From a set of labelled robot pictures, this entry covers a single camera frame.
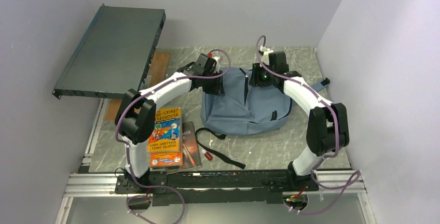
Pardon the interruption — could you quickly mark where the blue backpack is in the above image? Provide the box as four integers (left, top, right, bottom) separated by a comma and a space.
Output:
194, 67, 332, 170

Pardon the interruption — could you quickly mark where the small red white bottle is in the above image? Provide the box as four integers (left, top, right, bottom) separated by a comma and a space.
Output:
202, 149, 213, 161

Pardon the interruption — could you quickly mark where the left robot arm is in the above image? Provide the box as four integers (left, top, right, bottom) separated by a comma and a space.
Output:
115, 53, 230, 193

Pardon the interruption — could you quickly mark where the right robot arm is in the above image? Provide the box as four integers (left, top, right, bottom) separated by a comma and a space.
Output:
251, 48, 349, 190

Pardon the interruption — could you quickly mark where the brown wooden board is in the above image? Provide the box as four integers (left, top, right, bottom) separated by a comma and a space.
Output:
103, 51, 170, 122

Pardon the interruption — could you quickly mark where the yellow treehouse book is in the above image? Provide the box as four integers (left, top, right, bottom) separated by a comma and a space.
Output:
147, 107, 182, 153

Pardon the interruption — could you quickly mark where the dark cover book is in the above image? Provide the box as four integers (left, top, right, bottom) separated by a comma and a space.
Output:
166, 121, 202, 175

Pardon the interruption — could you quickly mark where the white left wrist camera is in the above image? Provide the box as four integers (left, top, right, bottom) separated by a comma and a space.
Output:
207, 52, 223, 70

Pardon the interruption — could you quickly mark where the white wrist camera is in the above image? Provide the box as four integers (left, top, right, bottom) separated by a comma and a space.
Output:
258, 45, 273, 59
207, 52, 223, 70

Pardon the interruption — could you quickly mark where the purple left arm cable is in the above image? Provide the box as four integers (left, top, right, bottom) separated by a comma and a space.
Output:
115, 48, 231, 224

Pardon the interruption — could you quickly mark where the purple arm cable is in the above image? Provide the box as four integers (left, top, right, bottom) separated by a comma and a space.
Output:
115, 48, 231, 224
256, 35, 362, 216

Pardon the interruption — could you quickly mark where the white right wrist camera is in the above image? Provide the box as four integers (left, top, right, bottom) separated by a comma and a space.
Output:
258, 45, 273, 59

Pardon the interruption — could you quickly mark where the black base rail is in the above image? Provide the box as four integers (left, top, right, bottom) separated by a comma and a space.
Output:
115, 169, 319, 206

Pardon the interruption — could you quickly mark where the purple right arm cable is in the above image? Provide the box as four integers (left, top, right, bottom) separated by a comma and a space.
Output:
256, 35, 362, 216

